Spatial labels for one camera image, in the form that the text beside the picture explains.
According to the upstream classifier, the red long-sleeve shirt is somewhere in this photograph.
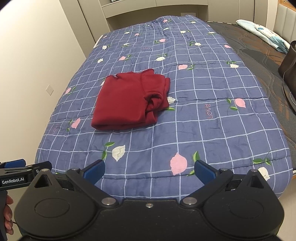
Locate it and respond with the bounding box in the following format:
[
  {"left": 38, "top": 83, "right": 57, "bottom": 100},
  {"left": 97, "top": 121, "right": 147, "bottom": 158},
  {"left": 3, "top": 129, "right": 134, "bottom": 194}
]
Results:
[{"left": 91, "top": 69, "right": 171, "bottom": 130}]

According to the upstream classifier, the person's left hand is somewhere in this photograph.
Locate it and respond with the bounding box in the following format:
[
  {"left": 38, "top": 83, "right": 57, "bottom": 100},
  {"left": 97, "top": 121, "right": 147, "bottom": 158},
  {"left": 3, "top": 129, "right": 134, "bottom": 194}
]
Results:
[{"left": 4, "top": 195, "right": 14, "bottom": 235}]

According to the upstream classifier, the blue plaid floral quilt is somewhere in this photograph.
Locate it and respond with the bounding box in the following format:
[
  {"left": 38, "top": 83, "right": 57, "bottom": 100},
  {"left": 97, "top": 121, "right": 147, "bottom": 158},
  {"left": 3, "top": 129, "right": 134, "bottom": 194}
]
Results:
[{"left": 35, "top": 16, "right": 292, "bottom": 200}]

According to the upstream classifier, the grey patterned mattress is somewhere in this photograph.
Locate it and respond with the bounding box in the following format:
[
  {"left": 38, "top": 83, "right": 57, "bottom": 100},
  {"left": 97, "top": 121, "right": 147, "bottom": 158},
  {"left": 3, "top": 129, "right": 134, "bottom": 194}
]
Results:
[{"left": 207, "top": 21, "right": 295, "bottom": 169}]

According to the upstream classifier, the dark brown leather bag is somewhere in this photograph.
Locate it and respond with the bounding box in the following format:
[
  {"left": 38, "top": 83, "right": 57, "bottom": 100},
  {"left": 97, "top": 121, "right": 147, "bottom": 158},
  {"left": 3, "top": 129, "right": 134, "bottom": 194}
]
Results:
[{"left": 278, "top": 40, "right": 295, "bottom": 108}]

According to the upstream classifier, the white floral pillow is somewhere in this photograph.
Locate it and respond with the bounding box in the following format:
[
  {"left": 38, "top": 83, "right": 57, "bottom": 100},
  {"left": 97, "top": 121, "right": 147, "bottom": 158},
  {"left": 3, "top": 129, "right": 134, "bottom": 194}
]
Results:
[{"left": 236, "top": 20, "right": 290, "bottom": 54}]

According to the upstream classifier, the padded beige headboard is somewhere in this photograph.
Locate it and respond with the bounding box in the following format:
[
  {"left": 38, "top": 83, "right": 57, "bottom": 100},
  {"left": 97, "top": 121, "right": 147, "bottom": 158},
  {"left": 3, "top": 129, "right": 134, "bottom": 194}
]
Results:
[{"left": 273, "top": 1, "right": 296, "bottom": 43}]

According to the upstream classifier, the white wall socket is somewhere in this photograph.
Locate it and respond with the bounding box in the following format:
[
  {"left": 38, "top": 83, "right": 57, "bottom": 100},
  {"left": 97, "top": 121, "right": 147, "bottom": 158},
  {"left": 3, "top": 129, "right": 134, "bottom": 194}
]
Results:
[{"left": 46, "top": 85, "right": 54, "bottom": 96}]

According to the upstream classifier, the beige wall cabinet shelf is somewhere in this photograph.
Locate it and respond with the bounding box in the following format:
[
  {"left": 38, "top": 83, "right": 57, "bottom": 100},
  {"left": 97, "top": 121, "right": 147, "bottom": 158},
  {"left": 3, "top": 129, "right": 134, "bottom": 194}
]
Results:
[{"left": 60, "top": 1, "right": 279, "bottom": 42}]

